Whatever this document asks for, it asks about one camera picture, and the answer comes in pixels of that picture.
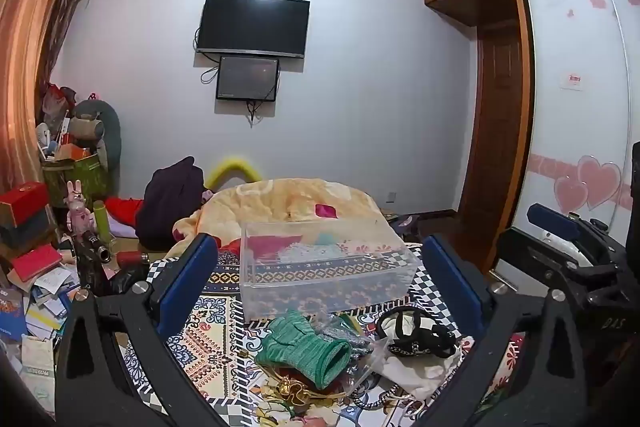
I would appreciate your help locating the brown curtain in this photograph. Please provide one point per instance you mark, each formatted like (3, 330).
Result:
(30, 57)

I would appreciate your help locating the green knitted glove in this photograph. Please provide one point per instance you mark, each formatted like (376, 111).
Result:
(300, 347)

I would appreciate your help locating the yellow fleece blanket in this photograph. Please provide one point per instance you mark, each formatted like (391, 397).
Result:
(280, 207)

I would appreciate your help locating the pile of papers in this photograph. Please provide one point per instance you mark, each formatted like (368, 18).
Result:
(42, 307)

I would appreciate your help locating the clear plastic bag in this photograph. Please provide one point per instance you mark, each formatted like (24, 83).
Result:
(362, 357)

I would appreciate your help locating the red and white sticker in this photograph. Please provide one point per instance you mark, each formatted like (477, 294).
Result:
(573, 81)

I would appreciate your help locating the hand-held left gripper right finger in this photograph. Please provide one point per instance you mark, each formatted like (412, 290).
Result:
(452, 279)

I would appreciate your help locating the wall socket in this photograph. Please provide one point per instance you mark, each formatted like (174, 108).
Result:
(391, 197)

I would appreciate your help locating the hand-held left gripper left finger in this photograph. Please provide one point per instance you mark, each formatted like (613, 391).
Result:
(186, 279)

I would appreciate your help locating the white sliding wardrobe door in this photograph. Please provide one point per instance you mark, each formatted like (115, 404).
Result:
(575, 137)

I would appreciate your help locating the red box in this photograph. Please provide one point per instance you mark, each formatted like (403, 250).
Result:
(22, 202)

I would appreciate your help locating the green cardboard box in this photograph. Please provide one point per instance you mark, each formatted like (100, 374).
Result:
(80, 177)

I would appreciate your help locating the clear plastic box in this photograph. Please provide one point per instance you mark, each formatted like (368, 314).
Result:
(325, 277)

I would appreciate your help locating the gold ornament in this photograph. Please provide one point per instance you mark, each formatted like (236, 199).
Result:
(290, 389)

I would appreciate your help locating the dark purple backpack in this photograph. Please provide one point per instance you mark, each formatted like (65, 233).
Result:
(167, 202)

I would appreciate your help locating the small pink cloth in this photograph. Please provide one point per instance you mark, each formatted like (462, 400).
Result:
(325, 210)

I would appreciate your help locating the white cloth bag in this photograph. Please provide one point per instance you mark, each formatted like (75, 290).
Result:
(425, 374)

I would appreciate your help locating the green cylinder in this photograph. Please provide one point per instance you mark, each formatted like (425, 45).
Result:
(102, 222)

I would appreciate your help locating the black scope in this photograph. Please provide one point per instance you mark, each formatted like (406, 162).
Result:
(90, 257)

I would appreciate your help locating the wall television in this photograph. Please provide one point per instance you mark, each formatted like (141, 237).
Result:
(252, 24)

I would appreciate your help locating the yellow foam tube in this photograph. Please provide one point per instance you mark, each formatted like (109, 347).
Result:
(227, 167)

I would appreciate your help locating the pink rabbit figure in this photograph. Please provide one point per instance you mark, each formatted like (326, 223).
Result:
(79, 212)

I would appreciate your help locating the black and white pouch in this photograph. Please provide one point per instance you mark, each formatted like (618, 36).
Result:
(415, 332)

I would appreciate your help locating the teal cloth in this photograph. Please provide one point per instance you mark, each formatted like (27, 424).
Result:
(310, 249)

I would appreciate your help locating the small black monitor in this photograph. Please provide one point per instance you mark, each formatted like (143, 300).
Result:
(247, 77)

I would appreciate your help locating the red cloth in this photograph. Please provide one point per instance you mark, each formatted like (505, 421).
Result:
(125, 209)

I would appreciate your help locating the small white fan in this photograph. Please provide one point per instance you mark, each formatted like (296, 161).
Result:
(43, 138)

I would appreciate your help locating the dark box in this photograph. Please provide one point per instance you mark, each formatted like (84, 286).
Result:
(27, 229)

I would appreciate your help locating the red cylinder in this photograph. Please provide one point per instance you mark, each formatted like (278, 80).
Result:
(132, 259)

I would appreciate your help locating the brown wooden door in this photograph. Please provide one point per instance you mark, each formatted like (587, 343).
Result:
(495, 132)

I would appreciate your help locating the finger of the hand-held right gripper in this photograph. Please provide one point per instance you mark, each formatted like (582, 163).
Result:
(550, 218)

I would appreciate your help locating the magenta cloth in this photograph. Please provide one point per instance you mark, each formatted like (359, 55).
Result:
(272, 246)

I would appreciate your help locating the red book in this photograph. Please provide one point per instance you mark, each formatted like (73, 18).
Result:
(36, 262)

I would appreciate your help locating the grey plush toy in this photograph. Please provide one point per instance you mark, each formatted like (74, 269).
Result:
(92, 127)

